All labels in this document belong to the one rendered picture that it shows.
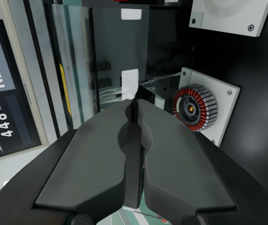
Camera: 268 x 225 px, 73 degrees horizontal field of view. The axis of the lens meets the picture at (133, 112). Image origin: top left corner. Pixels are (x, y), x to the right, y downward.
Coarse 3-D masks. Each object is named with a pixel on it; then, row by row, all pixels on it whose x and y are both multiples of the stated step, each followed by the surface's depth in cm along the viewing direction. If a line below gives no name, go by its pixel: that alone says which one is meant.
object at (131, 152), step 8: (128, 128) 13; (136, 128) 13; (128, 136) 13; (136, 136) 13; (128, 144) 14; (136, 144) 14; (128, 152) 14; (136, 152) 14; (128, 160) 15; (136, 160) 14; (128, 168) 15; (136, 168) 15; (128, 176) 16; (136, 176) 15; (128, 184) 16; (136, 184) 16; (128, 192) 17; (136, 192) 17; (128, 200) 18; (136, 200) 17; (136, 208) 18
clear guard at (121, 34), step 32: (64, 32) 22; (96, 32) 14; (128, 32) 13; (160, 32) 13; (192, 32) 12; (64, 64) 27; (96, 64) 15; (128, 64) 14; (160, 64) 14; (192, 64) 13; (64, 96) 36; (96, 96) 17; (128, 96) 16; (160, 96) 15
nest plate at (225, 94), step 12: (192, 72) 42; (204, 84) 40; (216, 84) 38; (228, 84) 36; (216, 96) 38; (228, 96) 36; (228, 108) 37; (216, 120) 40; (228, 120) 38; (204, 132) 44; (216, 132) 41; (216, 144) 41
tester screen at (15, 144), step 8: (0, 32) 29; (0, 40) 29; (8, 56) 31; (8, 64) 31; (16, 88) 34; (0, 96) 33; (16, 96) 34; (0, 104) 33; (24, 104) 35; (8, 112) 35; (24, 112) 36; (24, 120) 37; (16, 128) 37; (0, 136) 36; (16, 136) 38; (32, 136) 39; (0, 144) 37; (8, 144) 38; (16, 144) 38; (32, 144) 40; (0, 152) 37
